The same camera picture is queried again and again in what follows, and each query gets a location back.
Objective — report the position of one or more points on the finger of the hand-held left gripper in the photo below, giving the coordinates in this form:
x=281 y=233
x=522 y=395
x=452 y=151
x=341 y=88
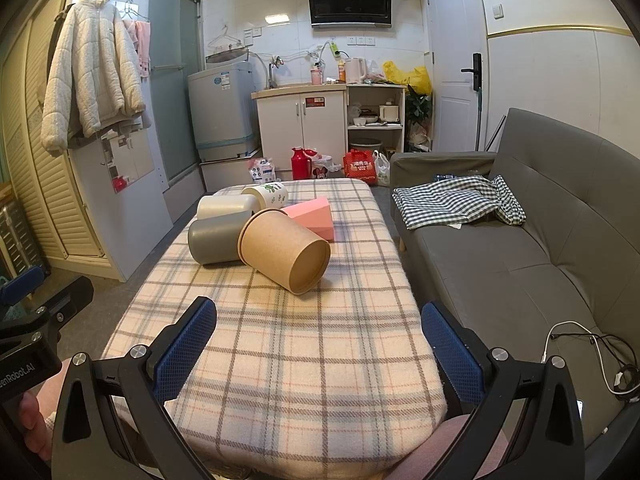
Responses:
x=17 y=281
x=70 y=297

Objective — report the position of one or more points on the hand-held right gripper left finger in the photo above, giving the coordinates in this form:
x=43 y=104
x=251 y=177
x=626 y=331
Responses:
x=185 y=350

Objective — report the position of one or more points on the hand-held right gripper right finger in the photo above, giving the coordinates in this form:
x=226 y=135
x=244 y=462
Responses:
x=452 y=351

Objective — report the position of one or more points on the brown paper cup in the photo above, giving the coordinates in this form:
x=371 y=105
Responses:
x=285 y=252

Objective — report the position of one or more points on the dark grey plastic cup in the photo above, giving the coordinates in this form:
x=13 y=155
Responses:
x=215 y=240

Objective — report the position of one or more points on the light beige plastic cup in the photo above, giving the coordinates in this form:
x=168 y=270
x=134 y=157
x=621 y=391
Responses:
x=222 y=206

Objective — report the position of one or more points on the white cup with green print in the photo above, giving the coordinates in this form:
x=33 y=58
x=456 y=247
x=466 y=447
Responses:
x=267 y=195

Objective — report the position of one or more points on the person's left hand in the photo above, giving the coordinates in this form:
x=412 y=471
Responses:
x=34 y=425

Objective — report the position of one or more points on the silver suitcase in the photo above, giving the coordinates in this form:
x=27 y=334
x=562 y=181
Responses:
x=17 y=240

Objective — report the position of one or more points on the person's pink clothing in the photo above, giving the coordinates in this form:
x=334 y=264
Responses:
x=440 y=450

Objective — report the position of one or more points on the grey sofa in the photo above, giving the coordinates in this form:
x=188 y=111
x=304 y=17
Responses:
x=525 y=270

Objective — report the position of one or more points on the cream louvered closet door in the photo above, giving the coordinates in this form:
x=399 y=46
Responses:
x=30 y=160

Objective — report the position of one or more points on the plaid cloth covered table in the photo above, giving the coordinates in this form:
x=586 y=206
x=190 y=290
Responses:
x=310 y=360

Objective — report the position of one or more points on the green checked cloth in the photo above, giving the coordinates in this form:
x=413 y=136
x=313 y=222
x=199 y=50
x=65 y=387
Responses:
x=445 y=205

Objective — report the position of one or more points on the pink box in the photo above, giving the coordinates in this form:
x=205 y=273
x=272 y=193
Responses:
x=315 y=220

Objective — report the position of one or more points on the white plastic bag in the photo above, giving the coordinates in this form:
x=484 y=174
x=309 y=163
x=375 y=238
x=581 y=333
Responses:
x=384 y=170

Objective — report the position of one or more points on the white and blue package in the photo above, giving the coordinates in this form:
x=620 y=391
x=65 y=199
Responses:
x=262 y=170

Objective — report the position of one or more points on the red shopping bag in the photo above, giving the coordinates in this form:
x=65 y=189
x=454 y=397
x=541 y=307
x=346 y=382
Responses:
x=361 y=166

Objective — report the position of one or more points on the red thermos flask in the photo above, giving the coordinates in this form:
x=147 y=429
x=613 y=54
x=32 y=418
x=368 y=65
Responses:
x=301 y=165

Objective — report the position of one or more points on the white puffer jacket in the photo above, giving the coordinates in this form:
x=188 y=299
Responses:
x=92 y=65

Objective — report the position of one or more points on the frosted glass door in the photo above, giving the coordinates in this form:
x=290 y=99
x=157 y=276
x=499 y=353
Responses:
x=177 y=85

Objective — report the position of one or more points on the green potted plant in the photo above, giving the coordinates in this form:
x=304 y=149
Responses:
x=419 y=110

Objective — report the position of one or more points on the grey washing machine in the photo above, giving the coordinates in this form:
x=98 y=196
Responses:
x=220 y=105

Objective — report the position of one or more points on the white sink cabinet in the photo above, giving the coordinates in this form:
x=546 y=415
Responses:
x=300 y=130

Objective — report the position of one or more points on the pink towel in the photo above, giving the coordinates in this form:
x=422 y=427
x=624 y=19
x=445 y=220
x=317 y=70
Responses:
x=142 y=45

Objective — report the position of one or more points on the white open shelf unit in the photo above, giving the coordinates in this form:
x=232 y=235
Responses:
x=375 y=95

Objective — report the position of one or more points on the yellow plastic bag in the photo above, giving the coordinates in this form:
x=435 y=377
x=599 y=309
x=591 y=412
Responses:
x=407 y=76

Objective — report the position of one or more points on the metal faucet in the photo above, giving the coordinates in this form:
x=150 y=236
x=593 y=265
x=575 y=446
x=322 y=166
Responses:
x=272 y=72

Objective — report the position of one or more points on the white door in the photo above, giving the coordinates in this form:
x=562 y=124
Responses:
x=452 y=60

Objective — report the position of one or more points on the white electric kettle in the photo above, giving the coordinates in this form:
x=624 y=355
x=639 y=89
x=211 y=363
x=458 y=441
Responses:
x=355 y=71

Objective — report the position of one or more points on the orange bottle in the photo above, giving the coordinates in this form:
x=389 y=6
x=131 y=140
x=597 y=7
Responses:
x=342 y=72

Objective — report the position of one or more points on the pink container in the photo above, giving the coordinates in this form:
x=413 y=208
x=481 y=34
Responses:
x=316 y=76

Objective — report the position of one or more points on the white power strip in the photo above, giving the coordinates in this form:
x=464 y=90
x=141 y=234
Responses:
x=334 y=50

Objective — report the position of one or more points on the wall mirror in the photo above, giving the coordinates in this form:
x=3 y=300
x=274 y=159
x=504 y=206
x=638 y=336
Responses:
x=130 y=160

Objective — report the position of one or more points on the wall light switch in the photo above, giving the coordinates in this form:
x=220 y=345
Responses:
x=497 y=11

